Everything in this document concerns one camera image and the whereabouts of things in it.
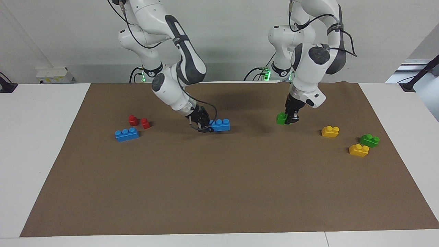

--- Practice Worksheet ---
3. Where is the blue three-stud toy block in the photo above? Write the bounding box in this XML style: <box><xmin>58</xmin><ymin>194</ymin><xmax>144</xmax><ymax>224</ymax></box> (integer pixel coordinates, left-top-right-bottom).
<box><xmin>209</xmin><ymin>119</ymin><xmax>230</xmax><ymax>132</ymax></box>
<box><xmin>115</xmin><ymin>127</ymin><xmax>140</xmax><ymax>142</ymax></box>

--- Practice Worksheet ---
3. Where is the yellow two-stud toy block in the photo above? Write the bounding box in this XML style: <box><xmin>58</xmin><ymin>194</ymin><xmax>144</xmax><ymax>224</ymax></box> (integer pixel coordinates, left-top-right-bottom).
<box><xmin>349</xmin><ymin>144</ymin><xmax>370</xmax><ymax>157</ymax></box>
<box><xmin>321</xmin><ymin>126</ymin><xmax>340</xmax><ymax>138</ymax></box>

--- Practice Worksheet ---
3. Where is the brown paper mat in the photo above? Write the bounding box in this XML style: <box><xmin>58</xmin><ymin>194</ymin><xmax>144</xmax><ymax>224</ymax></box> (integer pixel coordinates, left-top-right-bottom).
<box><xmin>20</xmin><ymin>81</ymin><xmax>439</xmax><ymax>238</ymax></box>

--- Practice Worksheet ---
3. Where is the black table clamp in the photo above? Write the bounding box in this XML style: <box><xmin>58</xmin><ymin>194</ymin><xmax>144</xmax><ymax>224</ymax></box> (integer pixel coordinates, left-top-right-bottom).
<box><xmin>0</xmin><ymin>72</ymin><xmax>18</xmax><ymax>93</ymax></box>

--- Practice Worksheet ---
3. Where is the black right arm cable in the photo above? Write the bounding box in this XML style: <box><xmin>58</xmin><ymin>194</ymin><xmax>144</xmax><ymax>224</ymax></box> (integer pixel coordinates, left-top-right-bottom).
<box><xmin>107</xmin><ymin>0</ymin><xmax>218</xmax><ymax>131</ymax></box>

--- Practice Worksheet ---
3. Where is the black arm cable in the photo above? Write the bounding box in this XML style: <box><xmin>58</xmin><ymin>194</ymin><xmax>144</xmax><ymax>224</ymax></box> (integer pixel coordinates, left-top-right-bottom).
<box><xmin>107</xmin><ymin>0</ymin><xmax>218</xmax><ymax>131</ymax></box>
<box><xmin>288</xmin><ymin>0</ymin><xmax>358</xmax><ymax>58</ymax></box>

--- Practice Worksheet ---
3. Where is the black left base cable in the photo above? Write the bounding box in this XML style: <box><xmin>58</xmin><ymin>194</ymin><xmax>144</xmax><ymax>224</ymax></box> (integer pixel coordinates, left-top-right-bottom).
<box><xmin>244</xmin><ymin>51</ymin><xmax>276</xmax><ymax>82</ymax></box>

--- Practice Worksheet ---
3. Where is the black base cable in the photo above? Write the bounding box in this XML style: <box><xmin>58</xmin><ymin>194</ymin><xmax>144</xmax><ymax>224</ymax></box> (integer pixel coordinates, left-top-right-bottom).
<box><xmin>129</xmin><ymin>67</ymin><xmax>144</xmax><ymax>83</ymax></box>
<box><xmin>244</xmin><ymin>51</ymin><xmax>276</xmax><ymax>82</ymax></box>

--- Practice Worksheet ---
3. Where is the black right base cable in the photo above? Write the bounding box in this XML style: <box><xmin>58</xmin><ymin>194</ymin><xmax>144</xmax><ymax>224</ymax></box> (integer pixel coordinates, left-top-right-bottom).
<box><xmin>129</xmin><ymin>67</ymin><xmax>144</xmax><ymax>83</ymax></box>

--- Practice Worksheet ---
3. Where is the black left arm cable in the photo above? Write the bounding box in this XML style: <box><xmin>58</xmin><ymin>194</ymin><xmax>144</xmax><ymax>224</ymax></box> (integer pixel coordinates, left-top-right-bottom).
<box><xmin>288</xmin><ymin>0</ymin><xmax>358</xmax><ymax>58</ymax></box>

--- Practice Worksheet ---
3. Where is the black camera stand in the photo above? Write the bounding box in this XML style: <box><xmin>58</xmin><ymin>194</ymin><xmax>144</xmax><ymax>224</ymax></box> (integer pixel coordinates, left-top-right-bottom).
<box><xmin>400</xmin><ymin>54</ymin><xmax>439</xmax><ymax>92</ymax></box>

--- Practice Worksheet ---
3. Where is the white wall socket box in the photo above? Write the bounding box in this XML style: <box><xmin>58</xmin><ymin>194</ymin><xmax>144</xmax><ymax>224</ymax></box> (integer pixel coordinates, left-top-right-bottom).
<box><xmin>35</xmin><ymin>67</ymin><xmax>74</xmax><ymax>84</ymax></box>

